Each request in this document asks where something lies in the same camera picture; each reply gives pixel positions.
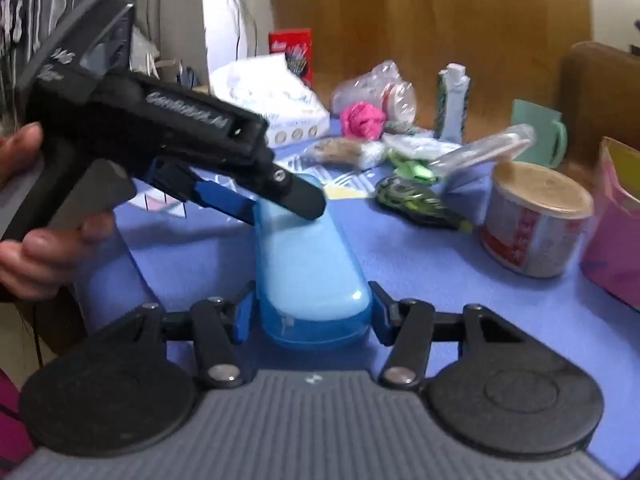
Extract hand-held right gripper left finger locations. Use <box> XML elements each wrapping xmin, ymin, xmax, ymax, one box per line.
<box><xmin>107</xmin><ymin>282</ymin><xmax>257</xmax><ymax>389</ymax></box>

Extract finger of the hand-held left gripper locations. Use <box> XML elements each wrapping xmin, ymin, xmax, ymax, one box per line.
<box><xmin>144</xmin><ymin>156</ymin><xmax>258</xmax><ymax>227</ymax></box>
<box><xmin>247</xmin><ymin>157</ymin><xmax>329</xmax><ymax>222</ymax></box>

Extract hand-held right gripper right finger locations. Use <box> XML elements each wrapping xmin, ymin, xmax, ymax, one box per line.
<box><xmin>369</xmin><ymin>282</ymin><xmax>531</xmax><ymax>390</ymax></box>

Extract blue glasses case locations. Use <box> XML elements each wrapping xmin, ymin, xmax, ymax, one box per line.
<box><xmin>252</xmin><ymin>172</ymin><xmax>373</xmax><ymax>350</ymax></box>

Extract white tissue pack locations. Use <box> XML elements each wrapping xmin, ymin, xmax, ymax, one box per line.
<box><xmin>209</xmin><ymin>55</ymin><xmax>332</xmax><ymax>150</ymax></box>

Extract person's left hand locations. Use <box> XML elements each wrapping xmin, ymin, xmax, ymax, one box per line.
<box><xmin>0</xmin><ymin>122</ymin><xmax>117</xmax><ymax>302</ymax></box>

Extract clear packet brown contents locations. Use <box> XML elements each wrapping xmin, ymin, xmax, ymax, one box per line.
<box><xmin>306</xmin><ymin>137</ymin><xmax>386</xmax><ymax>168</ymax></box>

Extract pink crumpled cloth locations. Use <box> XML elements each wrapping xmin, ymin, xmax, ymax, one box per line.
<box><xmin>340</xmin><ymin>101</ymin><xmax>387</xmax><ymax>141</ymax></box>

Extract dark green packet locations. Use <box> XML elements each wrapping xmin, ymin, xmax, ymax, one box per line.
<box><xmin>375</xmin><ymin>175</ymin><xmax>473</xmax><ymax>233</ymax></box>

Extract bright green packet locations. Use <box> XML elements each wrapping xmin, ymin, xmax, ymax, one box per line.
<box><xmin>387</xmin><ymin>152</ymin><xmax>436</xmax><ymax>182</ymax></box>

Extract white green flat packet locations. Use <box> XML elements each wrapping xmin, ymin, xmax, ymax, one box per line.
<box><xmin>382</xmin><ymin>132</ymin><xmax>461</xmax><ymax>161</ymax></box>

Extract clear plastic bag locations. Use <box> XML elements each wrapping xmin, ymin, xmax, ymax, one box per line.
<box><xmin>331</xmin><ymin>60</ymin><xmax>418</xmax><ymax>123</ymax></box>

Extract red printed box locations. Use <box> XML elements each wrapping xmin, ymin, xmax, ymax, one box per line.
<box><xmin>269</xmin><ymin>28</ymin><xmax>314</xmax><ymax>86</ymax></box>

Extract green white carton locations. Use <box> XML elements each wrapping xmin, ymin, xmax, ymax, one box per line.
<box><xmin>434</xmin><ymin>63</ymin><xmax>473</xmax><ymax>145</ymax></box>

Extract tin can beige lid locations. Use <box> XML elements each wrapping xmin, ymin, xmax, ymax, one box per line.
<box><xmin>480</xmin><ymin>161</ymin><xmax>595</xmax><ymax>279</ymax></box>

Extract clear plastic case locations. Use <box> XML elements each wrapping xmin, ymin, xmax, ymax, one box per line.
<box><xmin>430</xmin><ymin>124</ymin><xmax>537</xmax><ymax>181</ymax></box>

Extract wooden board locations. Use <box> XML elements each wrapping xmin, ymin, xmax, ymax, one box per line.
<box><xmin>265</xmin><ymin>0</ymin><xmax>593</xmax><ymax>136</ymax></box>

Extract green mug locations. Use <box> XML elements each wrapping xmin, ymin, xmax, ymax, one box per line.
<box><xmin>510</xmin><ymin>99</ymin><xmax>568</xmax><ymax>170</ymax></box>

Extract pink cardboard box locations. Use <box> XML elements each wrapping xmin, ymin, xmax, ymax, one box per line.
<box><xmin>580</xmin><ymin>137</ymin><xmax>640</xmax><ymax>311</ymax></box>

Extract pink patterned clothing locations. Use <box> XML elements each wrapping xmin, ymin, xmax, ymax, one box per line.
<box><xmin>0</xmin><ymin>369</ymin><xmax>36</xmax><ymax>472</ymax></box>

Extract brown wooden chair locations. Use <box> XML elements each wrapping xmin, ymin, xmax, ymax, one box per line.
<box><xmin>557</xmin><ymin>41</ymin><xmax>640</xmax><ymax>161</ymax></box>

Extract black cable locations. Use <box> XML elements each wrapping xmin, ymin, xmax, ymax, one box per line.
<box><xmin>224</xmin><ymin>0</ymin><xmax>249</xmax><ymax>58</ymax></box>

